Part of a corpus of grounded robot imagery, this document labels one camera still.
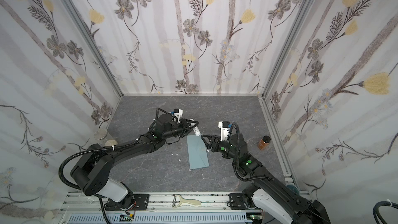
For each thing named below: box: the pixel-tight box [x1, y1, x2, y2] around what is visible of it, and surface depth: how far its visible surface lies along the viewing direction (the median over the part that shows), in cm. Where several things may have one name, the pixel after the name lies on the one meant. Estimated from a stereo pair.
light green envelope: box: [186, 134, 210, 170], surface depth 92 cm
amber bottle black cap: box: [258, 135, 272, 151], surface depth 89 cm
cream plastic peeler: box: [172, 194, 202, 208], surface depth 76 cm
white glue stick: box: [189, 118, 201, 137], surface depth 78 cm
